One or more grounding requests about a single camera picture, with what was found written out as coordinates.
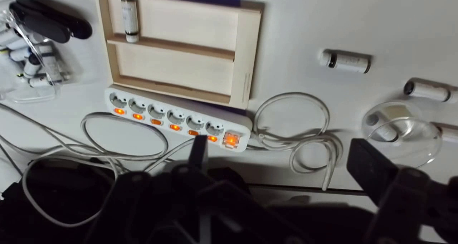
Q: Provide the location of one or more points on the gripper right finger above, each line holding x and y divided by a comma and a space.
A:
372, 169

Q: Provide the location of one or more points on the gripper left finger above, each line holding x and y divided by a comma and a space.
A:
199, 154

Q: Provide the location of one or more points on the white power strip orange switches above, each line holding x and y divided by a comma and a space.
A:
186, 119

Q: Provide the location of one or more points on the white tube with black band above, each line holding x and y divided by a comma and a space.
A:
384, 131
130, 20
429, 91
450, 133
349, 62

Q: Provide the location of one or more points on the clear glass bowl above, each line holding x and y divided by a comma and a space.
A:
418, 144

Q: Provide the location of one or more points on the wooden tray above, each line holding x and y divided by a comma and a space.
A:
186, 67

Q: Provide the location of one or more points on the black bag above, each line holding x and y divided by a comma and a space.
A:
61, 190

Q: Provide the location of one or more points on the clear plastic box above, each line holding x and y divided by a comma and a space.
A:
43, 86

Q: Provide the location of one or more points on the heap of white tubes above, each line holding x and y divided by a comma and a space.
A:
34, 67

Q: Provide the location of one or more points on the black oblong case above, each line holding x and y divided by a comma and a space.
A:
46, 24

